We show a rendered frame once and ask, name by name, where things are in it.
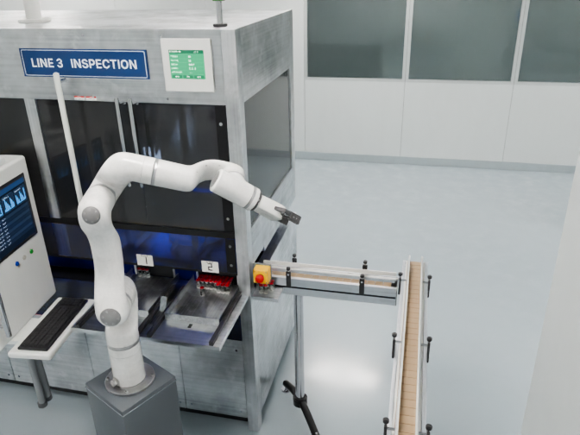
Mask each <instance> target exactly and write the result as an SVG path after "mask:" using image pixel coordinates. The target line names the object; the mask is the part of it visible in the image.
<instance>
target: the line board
mask: <svg viewBox="0 0 580 435"><path fill-rule="evenodd" d="M19 52H20V56H21V60H22V67H23V71H24V76H25V77H53V73H58V74H59V75H60V78H95V79H150V77H149V69H148V56H147V50H146V49H73V48H19Z"/></svg>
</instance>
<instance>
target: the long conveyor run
mask: <svg viewBox="0 0 580 435"><path fill-rule="evenodd" d="M410 257H411V256H410V255H409V256H408V261H406V260H403V265H402V272H399V273H398V275H399V288H398V294H399V295H400V302H399V311H398V320H397V329H396V332H393V333H392V337H393V347H392V358H393V359H394V366H393V374H392V384H391V393H390V402H389V411H388V417H384V418H383V419H382V422H383V423H384V427H383V429H384V431H383V435H430V431H431V430H432V425H431V424H427V423H426V363H428V362H429V354H430V347H431V341H432V337H428V336H427V298H429V293H430V285H431V278H432V276H431V275H430V274H429V275H428V262H423V259H424V256H421V262H410ZM427 285H428V286H427ZM427 341H428V342H427Z"/></svg>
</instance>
